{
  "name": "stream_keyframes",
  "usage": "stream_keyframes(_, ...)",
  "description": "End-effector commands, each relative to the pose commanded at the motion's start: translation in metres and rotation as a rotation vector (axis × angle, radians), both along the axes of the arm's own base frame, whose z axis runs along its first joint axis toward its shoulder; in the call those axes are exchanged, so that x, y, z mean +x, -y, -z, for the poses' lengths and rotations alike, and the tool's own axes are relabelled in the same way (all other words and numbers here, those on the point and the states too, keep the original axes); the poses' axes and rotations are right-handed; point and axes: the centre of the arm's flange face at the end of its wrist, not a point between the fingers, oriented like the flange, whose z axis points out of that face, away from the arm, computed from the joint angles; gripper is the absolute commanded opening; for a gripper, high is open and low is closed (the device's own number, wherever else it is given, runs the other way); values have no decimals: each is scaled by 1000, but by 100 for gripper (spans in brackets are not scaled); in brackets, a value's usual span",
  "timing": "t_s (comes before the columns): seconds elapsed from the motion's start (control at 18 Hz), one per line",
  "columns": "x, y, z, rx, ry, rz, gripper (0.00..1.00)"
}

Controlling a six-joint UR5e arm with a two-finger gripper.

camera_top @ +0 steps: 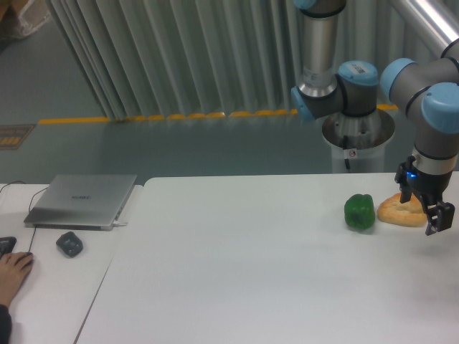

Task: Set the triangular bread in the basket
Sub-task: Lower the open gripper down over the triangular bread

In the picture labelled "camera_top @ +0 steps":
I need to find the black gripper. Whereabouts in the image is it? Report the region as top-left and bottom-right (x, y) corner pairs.
(394, 156), (455, 236)

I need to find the dark sleeve forearm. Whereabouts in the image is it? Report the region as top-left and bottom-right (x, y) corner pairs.
(0, 305), (12, 344)

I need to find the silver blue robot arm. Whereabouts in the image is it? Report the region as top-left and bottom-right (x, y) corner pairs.
(291, 1), (458, 234)

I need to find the triangular flat bread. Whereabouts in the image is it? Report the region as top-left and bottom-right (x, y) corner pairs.
(377, 193), (427, 227)

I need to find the person's hand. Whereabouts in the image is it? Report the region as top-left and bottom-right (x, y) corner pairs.
(1, 252), (30, 307)

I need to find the green bell pepper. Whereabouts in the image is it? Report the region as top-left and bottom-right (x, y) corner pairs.
(344, 193), (375, 230)

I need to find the grey pleated curtain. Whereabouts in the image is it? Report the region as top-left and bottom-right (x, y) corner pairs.
(49, 0), (445, 120)

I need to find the silver closed laptop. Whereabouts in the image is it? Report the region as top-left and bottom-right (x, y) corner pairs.
(24, 174), (137, 230)

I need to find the black 3D mouse controller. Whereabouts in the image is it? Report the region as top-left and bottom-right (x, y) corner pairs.
(56, 231), (84, 258)

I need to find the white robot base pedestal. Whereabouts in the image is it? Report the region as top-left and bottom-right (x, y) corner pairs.
(322, 109), (395, 173)

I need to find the black mouse cable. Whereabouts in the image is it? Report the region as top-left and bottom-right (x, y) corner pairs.
(0, 181), (49, 254)

